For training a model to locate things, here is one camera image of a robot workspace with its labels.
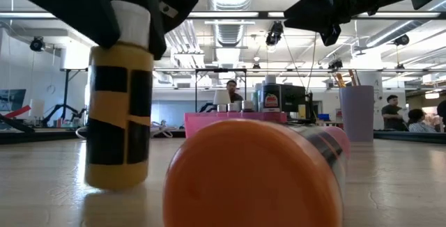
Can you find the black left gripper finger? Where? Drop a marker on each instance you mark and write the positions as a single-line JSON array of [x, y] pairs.
[[157, 28], [69, 0]]

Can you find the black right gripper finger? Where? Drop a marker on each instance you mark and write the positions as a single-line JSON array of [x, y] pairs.
[[313, 11], [331, 35]]

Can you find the orange-bristle paintbrush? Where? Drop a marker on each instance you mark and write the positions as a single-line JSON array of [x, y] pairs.
[[340, 80]]

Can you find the large gold-ferrule paintbrush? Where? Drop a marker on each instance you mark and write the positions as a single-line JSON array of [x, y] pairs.
[[352, 77]]

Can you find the black paintbrush gold ferrule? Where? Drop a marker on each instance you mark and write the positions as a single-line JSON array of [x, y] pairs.
[[357, 78]]

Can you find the lavender cup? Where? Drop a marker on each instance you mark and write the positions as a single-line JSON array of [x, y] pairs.
[[357, 115]]

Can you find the yellow paint bottle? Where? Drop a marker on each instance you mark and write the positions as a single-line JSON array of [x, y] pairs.
[[118, 108]]

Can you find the green paint bottle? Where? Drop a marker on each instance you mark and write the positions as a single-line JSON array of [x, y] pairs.
[[258, 103]]

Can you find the large dark grey paint bottle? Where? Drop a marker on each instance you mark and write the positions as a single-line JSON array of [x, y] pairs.
[[233, 107]]

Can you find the black background robot arm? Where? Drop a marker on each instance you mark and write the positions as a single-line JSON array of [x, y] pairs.
[[61, 108]]

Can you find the pink paint bottle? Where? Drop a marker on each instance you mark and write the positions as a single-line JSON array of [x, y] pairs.
[[340, 135]]

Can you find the orange paint bottle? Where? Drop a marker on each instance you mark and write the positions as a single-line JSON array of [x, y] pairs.
[[251, 178]]

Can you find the black ceiling spotlight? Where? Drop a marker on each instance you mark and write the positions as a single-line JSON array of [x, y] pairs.
[[36, 44], [401, 40], [275, 33], [335, 64]]

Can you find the black overhead rig beam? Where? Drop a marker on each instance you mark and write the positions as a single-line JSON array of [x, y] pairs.
[[263, 15]]

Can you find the black monitor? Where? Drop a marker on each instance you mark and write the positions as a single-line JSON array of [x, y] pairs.
[[292, 98]]

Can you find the black floor stand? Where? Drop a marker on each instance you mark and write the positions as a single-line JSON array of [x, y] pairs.
[[66, 91]]

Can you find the white shade desk lamp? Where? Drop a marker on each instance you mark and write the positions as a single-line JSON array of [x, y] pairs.
[[221, 98]]

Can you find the person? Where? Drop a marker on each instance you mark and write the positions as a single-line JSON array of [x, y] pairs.
[[420, 124], [232, 87], [392, 112], [442, 113]]

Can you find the pink plastic bin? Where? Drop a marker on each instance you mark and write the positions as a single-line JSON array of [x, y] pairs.
[[209, 124]]

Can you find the small white lamp shade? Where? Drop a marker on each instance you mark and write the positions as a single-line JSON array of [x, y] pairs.
[[36, 108]]

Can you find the tilted monitor screen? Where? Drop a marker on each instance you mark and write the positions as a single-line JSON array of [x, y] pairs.
[[12, 100]]

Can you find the black camera rig frame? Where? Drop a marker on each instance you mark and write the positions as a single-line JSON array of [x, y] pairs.
[[219, 70]]

